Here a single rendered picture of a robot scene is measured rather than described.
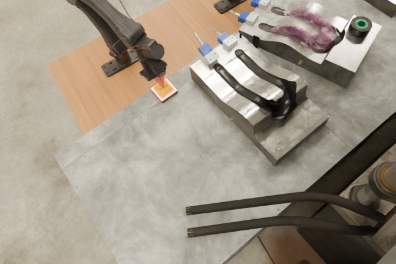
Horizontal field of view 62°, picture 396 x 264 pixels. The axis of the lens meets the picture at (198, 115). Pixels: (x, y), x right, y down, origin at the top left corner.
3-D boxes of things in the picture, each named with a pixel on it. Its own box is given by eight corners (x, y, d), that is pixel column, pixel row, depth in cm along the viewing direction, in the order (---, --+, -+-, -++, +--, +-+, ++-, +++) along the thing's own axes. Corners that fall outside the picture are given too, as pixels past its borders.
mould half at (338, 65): (238, 38, 148) (238, 20, 138) (267, 0, 157) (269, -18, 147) (345, 88, 132) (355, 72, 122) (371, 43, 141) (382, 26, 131)
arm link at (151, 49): (170, 48, 121) (152, 22, 113) (155, 65, 118) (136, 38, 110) (151, 46, 129) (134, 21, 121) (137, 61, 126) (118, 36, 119)
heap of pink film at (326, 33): (266, 34, 140) (268, 20, 133) (286, 7, 146) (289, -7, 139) (323, 60, 132) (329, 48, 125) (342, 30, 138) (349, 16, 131)
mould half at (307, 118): (191, 78, 140) (188, 59, 128) (238, 46, 146) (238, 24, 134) (274, 166, 120) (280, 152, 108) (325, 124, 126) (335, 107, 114)
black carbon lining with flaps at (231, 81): (210, 70, 133) (209, 55, 125) (241, 49, 137) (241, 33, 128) (271, 130, 119) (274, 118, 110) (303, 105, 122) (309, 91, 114)
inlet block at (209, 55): (187, 38, 132) (191, 35, 126) (197, 31, 133) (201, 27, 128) (205, 65, 134) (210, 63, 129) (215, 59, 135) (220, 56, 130)
